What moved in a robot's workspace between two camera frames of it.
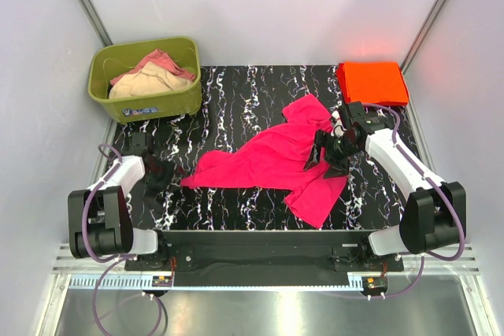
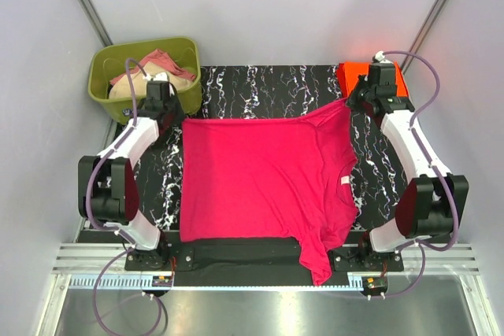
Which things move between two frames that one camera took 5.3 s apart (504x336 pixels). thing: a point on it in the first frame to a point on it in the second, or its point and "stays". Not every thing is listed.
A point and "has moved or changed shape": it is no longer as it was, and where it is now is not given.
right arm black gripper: (320, 140) to (351, 101)
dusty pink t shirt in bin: (161, 58) stays
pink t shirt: (276, 159) has moved or changed shape
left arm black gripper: (170, 172) to (180, 115)
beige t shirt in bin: (152, 79) stays
